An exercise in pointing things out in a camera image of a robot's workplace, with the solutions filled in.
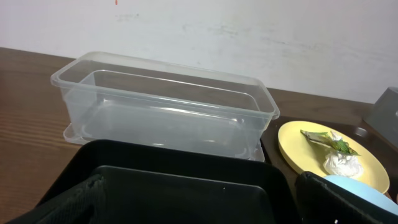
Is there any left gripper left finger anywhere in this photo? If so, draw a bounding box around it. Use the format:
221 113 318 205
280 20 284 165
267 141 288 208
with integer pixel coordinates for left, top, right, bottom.
8 174 106 224

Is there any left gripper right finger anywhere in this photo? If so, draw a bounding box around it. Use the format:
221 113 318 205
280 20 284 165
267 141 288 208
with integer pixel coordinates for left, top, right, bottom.
295 172 397 224

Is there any light blue bowl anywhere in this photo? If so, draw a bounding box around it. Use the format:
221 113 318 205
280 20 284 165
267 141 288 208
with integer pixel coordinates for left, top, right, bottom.
324 175 397 215

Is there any white tissue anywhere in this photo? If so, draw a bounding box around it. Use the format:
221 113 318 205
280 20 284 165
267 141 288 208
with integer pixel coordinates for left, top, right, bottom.
323 131 364 179

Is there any black waste tray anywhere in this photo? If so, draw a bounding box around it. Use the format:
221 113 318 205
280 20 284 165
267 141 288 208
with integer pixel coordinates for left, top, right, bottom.
39 140 301 223

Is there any grey dishwasher rack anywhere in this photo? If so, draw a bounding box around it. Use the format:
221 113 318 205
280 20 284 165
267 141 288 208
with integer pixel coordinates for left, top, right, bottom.
364 86 398 144

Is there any clear plastic waste bin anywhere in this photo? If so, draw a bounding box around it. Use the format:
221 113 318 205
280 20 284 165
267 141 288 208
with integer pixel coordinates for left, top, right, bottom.
50 52 280 161

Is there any yellow plate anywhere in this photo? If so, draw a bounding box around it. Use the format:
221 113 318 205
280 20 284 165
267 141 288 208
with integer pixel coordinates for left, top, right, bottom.
277 121 390 194

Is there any brown serving tray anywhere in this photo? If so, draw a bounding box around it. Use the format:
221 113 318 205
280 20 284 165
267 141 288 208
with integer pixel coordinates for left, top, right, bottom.
261 116 397 202

